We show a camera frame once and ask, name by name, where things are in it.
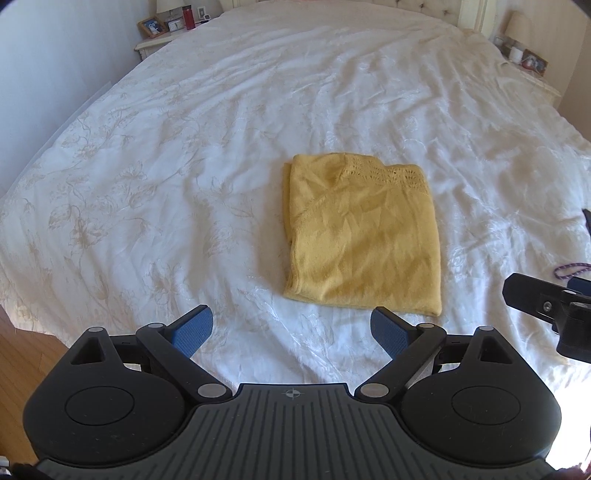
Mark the right white nightstand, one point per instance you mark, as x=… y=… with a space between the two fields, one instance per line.
x=539 y=84

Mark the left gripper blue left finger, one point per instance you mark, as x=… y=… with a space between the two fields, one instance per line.
x=170 y=348

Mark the small white alarm clock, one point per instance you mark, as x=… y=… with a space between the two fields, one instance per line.
x=175 y=25

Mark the white round speaker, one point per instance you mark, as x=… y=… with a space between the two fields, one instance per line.
x=516 y=54

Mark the white table lamp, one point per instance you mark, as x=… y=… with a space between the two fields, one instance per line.
x=518 y=28
x=166 y=9

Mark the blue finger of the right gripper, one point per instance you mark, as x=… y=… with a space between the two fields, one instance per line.
x=580 y=285

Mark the yellow knit sweater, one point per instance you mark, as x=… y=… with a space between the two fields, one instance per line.
x=361 y=234

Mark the left white nightstand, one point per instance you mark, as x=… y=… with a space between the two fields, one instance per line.
x=146 y=46

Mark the wooden photo frame right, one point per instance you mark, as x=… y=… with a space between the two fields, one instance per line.
x=534 y=63

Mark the white table lamp right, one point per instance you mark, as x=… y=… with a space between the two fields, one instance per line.
x=518 y=28

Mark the wooden photo frame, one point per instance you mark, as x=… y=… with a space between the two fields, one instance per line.
x=534 y=63
x=152 y=27

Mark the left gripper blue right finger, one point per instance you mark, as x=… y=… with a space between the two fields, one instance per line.
x=411 y=349

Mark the red bottle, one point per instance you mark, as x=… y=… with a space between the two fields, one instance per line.
x=188 y=18

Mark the white table lamp left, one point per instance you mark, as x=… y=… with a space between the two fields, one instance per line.
x=166 y=9

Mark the white nightstand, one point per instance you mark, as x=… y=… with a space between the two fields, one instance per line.
x=146 y=46
x=539 y=84

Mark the wooden photo frame left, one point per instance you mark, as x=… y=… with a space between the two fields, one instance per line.
x=152 y=27

